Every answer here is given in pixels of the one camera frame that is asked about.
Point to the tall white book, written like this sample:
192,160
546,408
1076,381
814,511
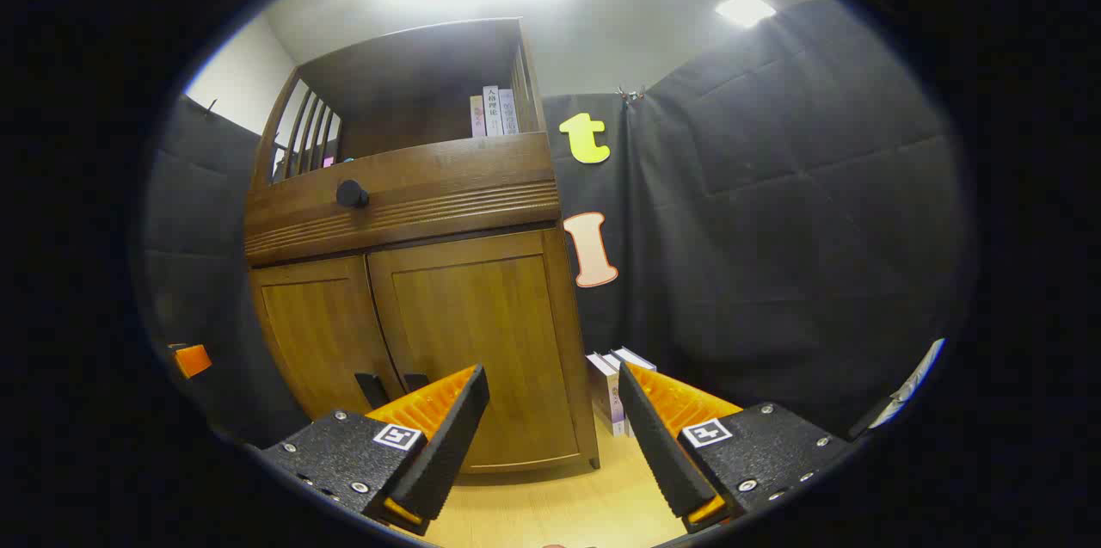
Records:
493,111

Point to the white purple book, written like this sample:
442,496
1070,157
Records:
606,397
635,357

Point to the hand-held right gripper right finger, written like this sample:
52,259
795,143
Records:
658,445

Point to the pale grey book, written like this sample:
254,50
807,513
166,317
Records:
509,111

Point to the white cloth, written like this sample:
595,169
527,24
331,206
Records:
912,380

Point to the metal backdrop clip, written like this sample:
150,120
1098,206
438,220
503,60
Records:
630,95

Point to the wooden cabinet door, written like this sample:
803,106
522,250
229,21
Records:
482,307
318,324

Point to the black backdrop cloth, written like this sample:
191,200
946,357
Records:
774,230

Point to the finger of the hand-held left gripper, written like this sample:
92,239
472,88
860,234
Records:
193,360

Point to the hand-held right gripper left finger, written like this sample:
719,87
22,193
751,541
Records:
452,445

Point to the wooden double-door shoe cabinet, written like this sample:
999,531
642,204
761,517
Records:
413,83

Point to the small ceiling light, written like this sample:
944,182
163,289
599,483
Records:
745,8

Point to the wooden drawer with black knob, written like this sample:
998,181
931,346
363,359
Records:
447,178

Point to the thin pink book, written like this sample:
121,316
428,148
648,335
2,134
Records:
477,118

